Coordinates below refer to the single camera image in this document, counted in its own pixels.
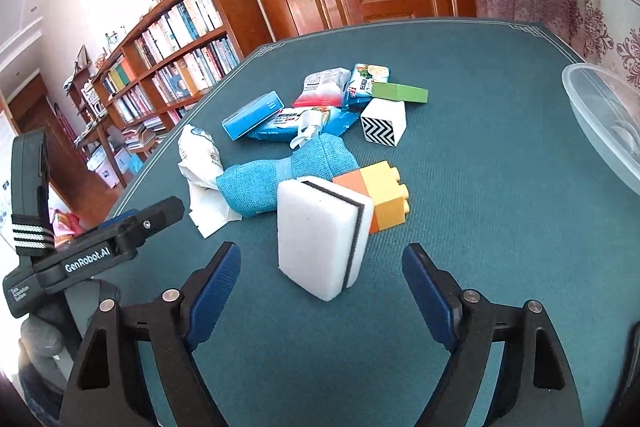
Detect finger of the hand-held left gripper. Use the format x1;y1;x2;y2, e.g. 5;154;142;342
115;196;185;254
99;208;143;230

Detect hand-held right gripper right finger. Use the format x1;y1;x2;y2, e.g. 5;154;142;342
401;243;586;427

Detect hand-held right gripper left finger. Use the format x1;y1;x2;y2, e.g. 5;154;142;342
60;241;243;427

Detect white face mask packet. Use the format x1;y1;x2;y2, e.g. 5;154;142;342
177;124;241;239

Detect blue box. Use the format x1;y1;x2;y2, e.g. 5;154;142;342
221;91;285;141

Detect blue snack packet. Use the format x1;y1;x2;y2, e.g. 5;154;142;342
347;63;391;110
246;106;360;142

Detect clear plastic bin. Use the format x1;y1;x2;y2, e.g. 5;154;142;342
561;63;640;195

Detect person's left hand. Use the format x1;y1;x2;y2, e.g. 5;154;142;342
19;279;121;388

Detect pink bag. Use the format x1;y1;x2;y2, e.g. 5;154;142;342
49;209;83;248

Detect white floor storage box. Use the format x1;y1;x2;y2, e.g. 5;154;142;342
86;147;131;190

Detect teal table cover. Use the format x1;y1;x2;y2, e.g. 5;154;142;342
97;16;640;427

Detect orange yellow toy brick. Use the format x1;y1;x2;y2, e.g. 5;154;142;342
332;160;411;235

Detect blue cloth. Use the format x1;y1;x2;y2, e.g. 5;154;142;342
216;133;360;214

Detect white sponge black layer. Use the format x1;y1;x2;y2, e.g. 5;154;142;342
276;177;376;303

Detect white cube zigzag print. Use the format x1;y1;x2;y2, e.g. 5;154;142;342
360;98;407;146

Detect green dotted block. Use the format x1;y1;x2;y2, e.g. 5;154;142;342
371;82;429;104

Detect rows of shelved books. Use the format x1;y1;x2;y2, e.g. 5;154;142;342
75;0;241;178

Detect red white snack packet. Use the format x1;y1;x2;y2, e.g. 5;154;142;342
294;67;351;108

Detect wooden bookshelf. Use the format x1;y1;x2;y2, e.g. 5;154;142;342
62;0;273;192

